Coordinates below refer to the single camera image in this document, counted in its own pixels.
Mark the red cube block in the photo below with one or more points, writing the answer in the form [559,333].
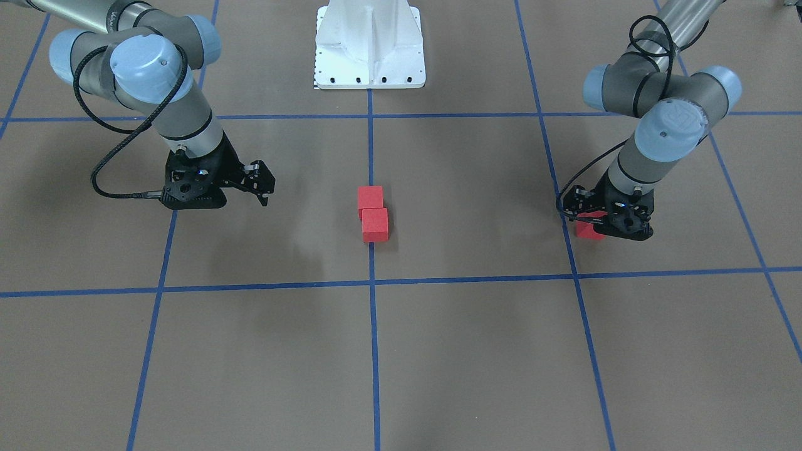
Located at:
[375,224]
[585,230]
[369,197]

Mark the white column pedestal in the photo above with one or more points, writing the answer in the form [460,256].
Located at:
[369,45]

